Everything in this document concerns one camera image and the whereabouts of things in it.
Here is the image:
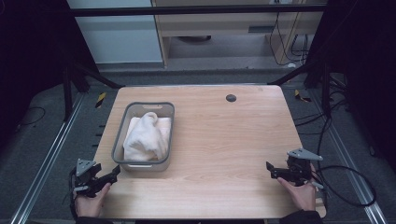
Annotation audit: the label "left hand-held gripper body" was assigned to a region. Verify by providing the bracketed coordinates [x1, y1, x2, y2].
[73, 158, 103, 199]

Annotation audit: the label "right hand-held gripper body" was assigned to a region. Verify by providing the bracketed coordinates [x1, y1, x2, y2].
[285, 147, 324, 188]

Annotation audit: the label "person's left hand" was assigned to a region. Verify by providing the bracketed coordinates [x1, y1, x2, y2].
[74, 182, 112, 218]

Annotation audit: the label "person's right hand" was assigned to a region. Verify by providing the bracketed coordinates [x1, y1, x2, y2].
[276, 163, 321, 213]

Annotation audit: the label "grey plastic basket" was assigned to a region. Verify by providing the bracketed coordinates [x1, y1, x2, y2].
[111, 101, 176, 173]

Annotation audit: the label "white towel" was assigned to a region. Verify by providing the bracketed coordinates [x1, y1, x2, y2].
[122, 111, 173, 162]

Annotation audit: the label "yellow black floor tape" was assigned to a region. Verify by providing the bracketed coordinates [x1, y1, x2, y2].
[293, 89, 313, 104]
[94, 91, 107, 109]

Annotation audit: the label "black metal stand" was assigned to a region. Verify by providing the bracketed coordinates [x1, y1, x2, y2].
[61, 60, 126, 123]
[267, 60, 332, 119]

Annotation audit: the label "black curtain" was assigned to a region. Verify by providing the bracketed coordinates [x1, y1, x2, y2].
[0, 0, 100, 157]
[304, 0, 396, 174]

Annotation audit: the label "white cabinet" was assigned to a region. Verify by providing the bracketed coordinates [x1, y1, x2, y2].
[66, 0, 164, 65]

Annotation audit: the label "light wooden desk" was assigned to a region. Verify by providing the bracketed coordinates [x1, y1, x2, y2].
[150, 0, 329, 68]

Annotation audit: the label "aluminium floor rail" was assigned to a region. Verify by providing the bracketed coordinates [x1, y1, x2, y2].
[310, 89, 389, 224]
[8, 92, 86, 224]

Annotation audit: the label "black floor cables bundle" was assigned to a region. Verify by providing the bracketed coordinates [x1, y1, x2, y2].
[293, 74, 353, 136]

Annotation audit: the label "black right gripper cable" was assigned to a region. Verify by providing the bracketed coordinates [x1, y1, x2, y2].
[314, 116, 378, 208]

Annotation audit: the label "thin black floor cable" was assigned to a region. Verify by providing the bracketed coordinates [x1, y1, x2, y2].
[17, 105, 47, 128]

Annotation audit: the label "black desk cables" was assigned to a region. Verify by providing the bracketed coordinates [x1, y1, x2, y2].
[268, 11, 310, 67]

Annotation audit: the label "black horizontal frame bar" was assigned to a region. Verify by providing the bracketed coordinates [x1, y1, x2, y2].
[68, 4, 327, 18]

